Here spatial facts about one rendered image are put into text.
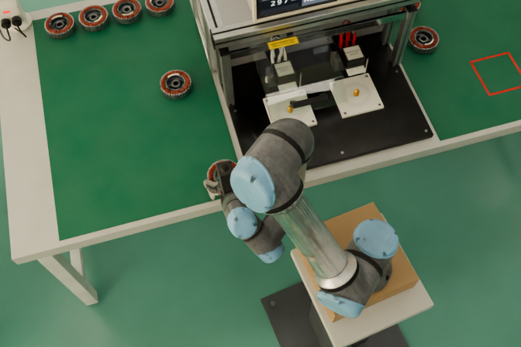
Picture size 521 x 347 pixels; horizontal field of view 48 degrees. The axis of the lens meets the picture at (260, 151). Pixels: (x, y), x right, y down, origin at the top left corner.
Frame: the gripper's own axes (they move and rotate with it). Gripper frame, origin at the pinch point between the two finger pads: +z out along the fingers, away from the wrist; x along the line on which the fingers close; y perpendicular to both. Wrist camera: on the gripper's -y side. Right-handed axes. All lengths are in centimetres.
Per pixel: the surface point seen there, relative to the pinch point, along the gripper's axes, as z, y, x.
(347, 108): 13.6, -6.9, 47.4
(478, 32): 31, -17, 107
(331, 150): 4.2, 3.2, 36.7
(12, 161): 26, -14, -67
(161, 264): 59, 56, -33
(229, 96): 21.3, -19.0, 8.9
